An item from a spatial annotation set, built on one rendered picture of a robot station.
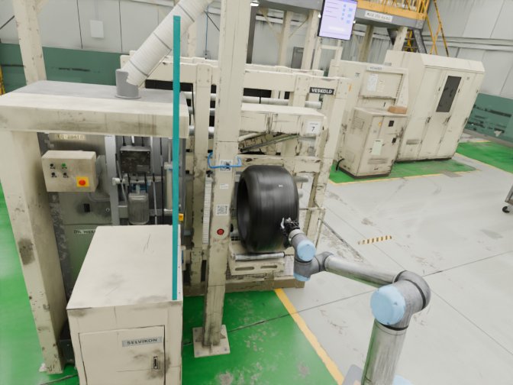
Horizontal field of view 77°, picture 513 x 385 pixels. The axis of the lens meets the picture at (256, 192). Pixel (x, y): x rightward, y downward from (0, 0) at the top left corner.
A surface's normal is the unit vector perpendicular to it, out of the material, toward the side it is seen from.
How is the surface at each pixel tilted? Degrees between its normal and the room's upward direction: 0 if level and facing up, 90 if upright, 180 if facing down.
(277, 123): 90
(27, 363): 0
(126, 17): 90
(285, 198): 49
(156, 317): 90
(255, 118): 90
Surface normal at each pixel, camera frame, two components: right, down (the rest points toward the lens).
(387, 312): -0.88, 0.03
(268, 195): 0.24, -0.33
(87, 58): 0.42, 0.43
